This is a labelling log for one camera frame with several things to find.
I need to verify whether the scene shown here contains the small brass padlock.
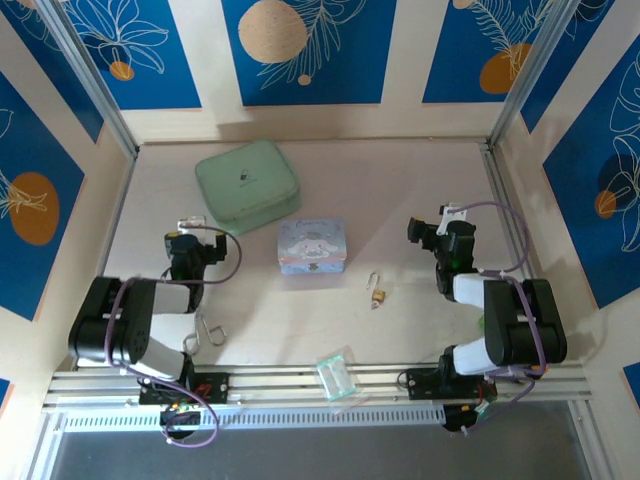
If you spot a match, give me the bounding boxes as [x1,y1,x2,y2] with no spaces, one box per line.
[367,270,389,304]

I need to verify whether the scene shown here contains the mint green zip case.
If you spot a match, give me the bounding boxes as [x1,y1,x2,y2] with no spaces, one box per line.
[194,139,304,237]

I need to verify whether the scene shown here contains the light blue cartoon tin box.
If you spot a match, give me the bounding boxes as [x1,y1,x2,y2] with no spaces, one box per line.
[277,216,347,276]

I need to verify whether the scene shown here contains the green clear plastic packet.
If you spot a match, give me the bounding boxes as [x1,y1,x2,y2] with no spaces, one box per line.
[316,345,359,402]

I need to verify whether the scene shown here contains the clear plastic zip bag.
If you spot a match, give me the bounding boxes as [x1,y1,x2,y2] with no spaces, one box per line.
[329,392,372,416]

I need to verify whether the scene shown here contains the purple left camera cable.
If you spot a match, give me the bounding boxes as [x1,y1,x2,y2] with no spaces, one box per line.
[102,224,245,447]

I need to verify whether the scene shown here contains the purple camera cable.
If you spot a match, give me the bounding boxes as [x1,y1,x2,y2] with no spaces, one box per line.
[102,224,245,447]
[449,200,549,437]

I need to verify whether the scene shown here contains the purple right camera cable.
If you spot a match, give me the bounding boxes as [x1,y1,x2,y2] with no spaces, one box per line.
[449,200,549,437]

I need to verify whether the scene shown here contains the aluminium side rail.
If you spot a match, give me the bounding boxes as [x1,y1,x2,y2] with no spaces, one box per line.
[479,142,534,281]

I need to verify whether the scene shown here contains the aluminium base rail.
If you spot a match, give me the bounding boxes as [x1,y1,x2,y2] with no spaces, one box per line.
[42,362,586,414]

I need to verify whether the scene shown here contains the white slotted cable duct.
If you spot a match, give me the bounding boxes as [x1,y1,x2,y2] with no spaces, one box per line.
[62,403,447,434]

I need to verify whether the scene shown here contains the aluminium frame post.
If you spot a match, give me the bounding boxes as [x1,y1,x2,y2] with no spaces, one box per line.
[35,0,140,160]
[485,0,584,151]

